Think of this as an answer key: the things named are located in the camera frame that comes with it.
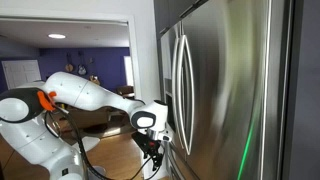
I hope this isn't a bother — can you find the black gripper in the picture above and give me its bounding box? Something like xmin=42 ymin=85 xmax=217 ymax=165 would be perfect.
xmin=131 ymin=132 xmax=163 ymax=171

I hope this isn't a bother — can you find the stainless fridge door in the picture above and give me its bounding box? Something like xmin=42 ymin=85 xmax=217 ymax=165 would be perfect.
xmin=182 ymin=0 xmax=291 ymax=180
xmin=160 ymin=23 xmax=185 ymax=155

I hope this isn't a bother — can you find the silver door handle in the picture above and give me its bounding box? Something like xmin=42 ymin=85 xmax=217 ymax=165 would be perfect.
xmin=177 ymin=35 xmax=195 ymax=155
xmin=172 ymin=37 xmax=184 ymax=149

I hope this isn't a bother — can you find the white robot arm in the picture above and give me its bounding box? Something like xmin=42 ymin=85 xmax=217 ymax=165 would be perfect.
xmin=0 ymin=72 xmax=172 ymax=180

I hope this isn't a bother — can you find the white panel door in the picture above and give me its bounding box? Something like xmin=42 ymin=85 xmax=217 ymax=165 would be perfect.
xmin=2 ymin=60 xmax=41 ymax=89

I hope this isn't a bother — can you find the stainless upper freezer drawer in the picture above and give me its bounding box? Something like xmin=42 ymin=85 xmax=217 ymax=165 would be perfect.
xmin=166 ymin=143 xmax=199 ymax=180

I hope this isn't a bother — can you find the brown couch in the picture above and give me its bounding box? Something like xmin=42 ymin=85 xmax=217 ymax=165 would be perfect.
xmin=66 ymin=106 xmax=111 ymax=131

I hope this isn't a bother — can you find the hanging guitar right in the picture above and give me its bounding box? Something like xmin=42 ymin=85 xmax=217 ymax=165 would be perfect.
xmin=78 ymin=51 xmax=87 ymax=76

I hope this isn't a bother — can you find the hanging guitar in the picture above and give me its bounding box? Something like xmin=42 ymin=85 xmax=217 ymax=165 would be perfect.
xmin=78 ymin=51 xmax=87 ymax=76
xmin=65 ymin=53 xmax=74 ymax=72

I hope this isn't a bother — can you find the hanging guitar left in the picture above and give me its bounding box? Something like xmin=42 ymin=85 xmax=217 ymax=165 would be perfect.
xmin=65 ymin=53 xmax=74 ymax=72

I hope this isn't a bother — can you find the dark upper cabinet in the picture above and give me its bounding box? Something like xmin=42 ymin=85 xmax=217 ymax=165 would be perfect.
xmin=154 ymin=0 xmax=208 ymax=39

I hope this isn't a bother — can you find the round ceiling light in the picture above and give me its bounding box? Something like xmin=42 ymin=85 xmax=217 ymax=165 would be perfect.
xmin=48 ymin=34 xmax=66 ymax=39

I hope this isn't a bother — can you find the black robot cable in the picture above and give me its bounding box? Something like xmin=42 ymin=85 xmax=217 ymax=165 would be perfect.
xmin=45 ymin=105 xmax=167 ymax=180

